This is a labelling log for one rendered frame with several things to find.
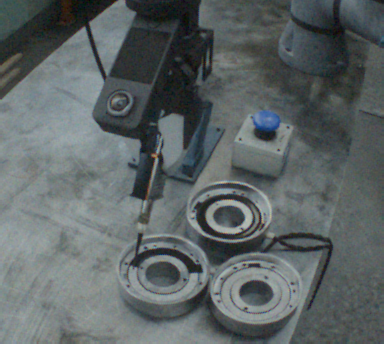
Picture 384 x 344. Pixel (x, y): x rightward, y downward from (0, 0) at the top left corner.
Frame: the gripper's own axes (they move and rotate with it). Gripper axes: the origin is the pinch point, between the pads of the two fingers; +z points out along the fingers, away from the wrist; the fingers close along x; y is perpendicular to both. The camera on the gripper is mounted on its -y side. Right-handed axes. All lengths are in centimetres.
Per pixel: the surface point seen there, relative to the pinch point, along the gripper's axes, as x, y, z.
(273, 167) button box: -9.8, 17.8, 11.2
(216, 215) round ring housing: -5.5, 6.4, 11.4
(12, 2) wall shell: 152, 151, 64
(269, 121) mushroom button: -7.9, 20.4, 5.7
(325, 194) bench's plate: -18.3, 17.3, 13.1
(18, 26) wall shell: 152, 155, 81
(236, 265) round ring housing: -10.7, -1.6, 10.1
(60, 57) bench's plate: 37, 35, 13
